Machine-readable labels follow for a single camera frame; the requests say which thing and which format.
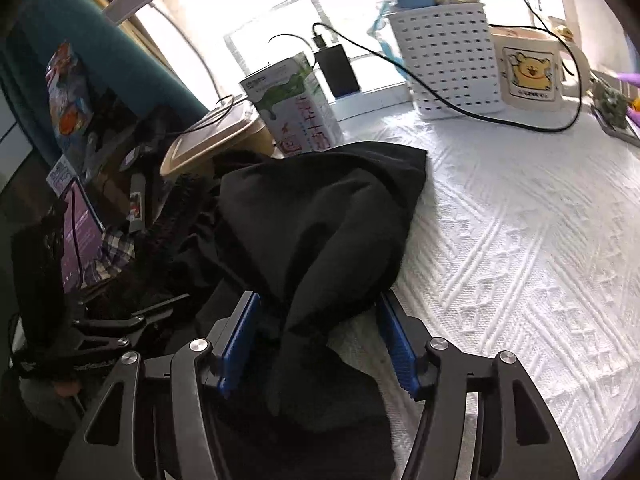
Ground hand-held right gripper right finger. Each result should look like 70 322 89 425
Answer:
375 290 581 480

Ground black cable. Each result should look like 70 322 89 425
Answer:
267 0 583 133

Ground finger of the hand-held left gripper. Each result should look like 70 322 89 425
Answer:
75 294 191 332
70 332 133 357

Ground beige storage box with lid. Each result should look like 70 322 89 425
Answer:
160 100 276 178

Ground small green ornament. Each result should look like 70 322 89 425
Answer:
592 82 640 136

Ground laptop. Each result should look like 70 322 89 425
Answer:
47 177 106 296

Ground plaid shirt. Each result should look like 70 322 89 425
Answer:
82 230 138 286

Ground white perforated basket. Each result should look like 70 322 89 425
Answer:
385 2 506 120

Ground white textured bedspread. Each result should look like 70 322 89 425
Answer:
320 105 640 480

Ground black pants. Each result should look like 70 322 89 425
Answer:
87 141 428 480

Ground cream mug with yellow bear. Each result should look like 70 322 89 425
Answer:
487 27 591 111

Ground white and green carton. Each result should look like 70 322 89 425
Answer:
239 52 346 158

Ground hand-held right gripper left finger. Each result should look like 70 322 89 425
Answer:
55 290 263 480

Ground bottle with red label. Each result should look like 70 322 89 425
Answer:
127 160 151 233

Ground colourful snack bag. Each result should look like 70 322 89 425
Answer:
45 42 108 161

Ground person's left forearm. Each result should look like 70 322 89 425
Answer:
17 372 93 433

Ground black charger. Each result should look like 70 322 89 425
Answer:
312 35 362 100

